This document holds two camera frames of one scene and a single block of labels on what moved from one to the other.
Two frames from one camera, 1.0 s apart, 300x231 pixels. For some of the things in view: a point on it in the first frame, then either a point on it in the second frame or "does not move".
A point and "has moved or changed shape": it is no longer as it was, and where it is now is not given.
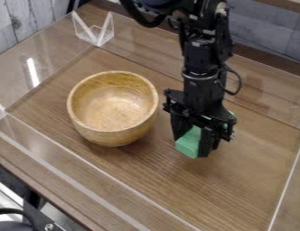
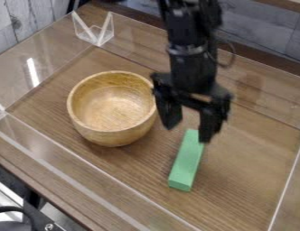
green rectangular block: x=187 y=143 has moved or changed shape
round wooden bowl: x=113 y=105 does not move
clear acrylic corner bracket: x=94 y=34 does not move
